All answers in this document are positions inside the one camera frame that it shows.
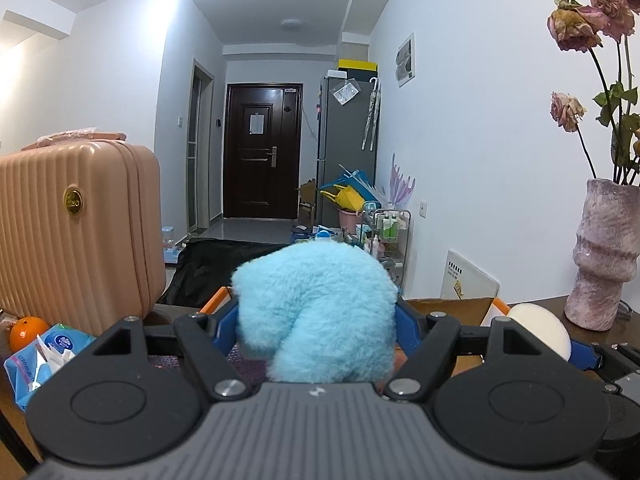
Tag pink textured vase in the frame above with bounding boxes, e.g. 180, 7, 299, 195
564, 178, 640, 332

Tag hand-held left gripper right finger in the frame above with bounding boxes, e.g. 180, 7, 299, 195
382, 300, 541, 403

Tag purple wall decoration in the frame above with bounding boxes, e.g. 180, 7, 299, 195
390, 152, 417, 211

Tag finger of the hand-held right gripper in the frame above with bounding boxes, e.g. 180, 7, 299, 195
570, 339, 640, 395

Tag pink flat pad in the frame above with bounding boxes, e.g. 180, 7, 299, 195
21, 130, 128, 150

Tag bunch of dried roses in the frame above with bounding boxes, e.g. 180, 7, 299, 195
546, 0, 640, 186

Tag orange fruit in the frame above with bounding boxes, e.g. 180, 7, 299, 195
9, 316, 51, 353

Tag clear plastic container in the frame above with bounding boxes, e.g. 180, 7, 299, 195
161, 226, 178, 263

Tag pink bucket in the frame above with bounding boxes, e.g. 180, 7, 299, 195
338, 207, 368, 233

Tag glass side door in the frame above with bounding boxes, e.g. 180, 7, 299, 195
186, 60, 216, 233

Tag white folded umbrella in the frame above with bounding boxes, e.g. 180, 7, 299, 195
361, 78, 382, 152

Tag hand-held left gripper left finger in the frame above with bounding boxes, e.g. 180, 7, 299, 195
92, 300, 248, 403

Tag blue plastic hangers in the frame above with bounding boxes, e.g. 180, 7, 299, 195
337, 164, 381, 196

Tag white round sponge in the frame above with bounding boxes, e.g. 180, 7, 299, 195
506, 302, 572, 362

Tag clear plastic bag on refrigerator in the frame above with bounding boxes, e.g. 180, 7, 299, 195
332, 80, 361, 106

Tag brown cardboard carton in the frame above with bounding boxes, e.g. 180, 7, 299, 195
295, 179, 318, 226

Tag grey refrigerator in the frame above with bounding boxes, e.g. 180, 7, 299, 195
315, 75, 380, 226

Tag black bag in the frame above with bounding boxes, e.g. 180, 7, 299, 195
156, 238, 296, 308

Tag blue tissue pack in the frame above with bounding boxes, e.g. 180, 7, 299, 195
4, 322, 98, 413

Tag orange cardboard box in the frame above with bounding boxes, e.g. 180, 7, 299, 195
197, 286, 512, 361

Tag wall poster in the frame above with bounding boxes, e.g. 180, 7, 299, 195
395, 32, 417, 88

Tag pink ribbed suitcase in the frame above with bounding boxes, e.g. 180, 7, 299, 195
0, 140, 167, 336

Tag metal rolling cart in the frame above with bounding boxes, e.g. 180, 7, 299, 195
357, 208, 412, 291

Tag dark brown entrance door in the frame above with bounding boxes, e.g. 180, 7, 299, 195
223, 82, 304, 221

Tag purple satin cloth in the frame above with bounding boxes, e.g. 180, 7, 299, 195
147, 345, 273, 392

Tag light blue plush toy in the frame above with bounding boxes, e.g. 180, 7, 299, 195
231, 240, 401, 386

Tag yellow and black box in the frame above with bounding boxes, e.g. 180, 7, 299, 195
337, 58, 379, 77

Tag white leaning board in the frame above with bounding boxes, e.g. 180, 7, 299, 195
441, 249, 501, 302

